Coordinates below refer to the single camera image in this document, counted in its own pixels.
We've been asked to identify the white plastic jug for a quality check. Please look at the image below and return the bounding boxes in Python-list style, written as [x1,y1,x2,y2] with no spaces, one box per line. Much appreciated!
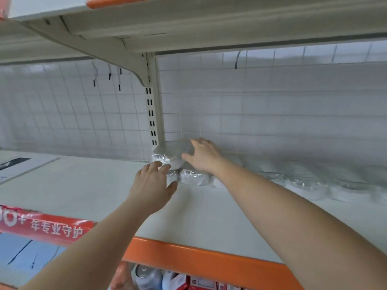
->
[131,263,163,290]

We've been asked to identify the person's left forearm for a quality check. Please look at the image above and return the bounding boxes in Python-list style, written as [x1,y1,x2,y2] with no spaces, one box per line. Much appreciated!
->
[21,202,161,290]

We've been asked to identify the blue paper sheet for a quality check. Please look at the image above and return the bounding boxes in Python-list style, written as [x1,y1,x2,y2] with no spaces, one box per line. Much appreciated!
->
[0,232,67,288]

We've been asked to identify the orange metal store shelving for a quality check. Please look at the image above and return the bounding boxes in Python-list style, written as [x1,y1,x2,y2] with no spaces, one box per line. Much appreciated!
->
[0,0,387,290]

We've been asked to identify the pink printed label strip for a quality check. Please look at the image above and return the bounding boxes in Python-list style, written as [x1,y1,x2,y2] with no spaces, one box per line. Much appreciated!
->
[0,204,98,247]

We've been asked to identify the white flat carton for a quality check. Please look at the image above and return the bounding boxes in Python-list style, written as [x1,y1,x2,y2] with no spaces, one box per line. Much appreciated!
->
[0,151,59,186]

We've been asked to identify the person's right hand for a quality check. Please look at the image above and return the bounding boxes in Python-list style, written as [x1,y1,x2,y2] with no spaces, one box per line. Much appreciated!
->
[181,137,227,177]

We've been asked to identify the person's right forearm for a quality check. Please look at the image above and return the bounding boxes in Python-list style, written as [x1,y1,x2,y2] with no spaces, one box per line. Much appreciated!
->
[212,160,387,290]

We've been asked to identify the person's left hand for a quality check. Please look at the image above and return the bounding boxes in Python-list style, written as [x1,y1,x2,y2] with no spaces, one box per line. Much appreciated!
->
[127,161,179,215]

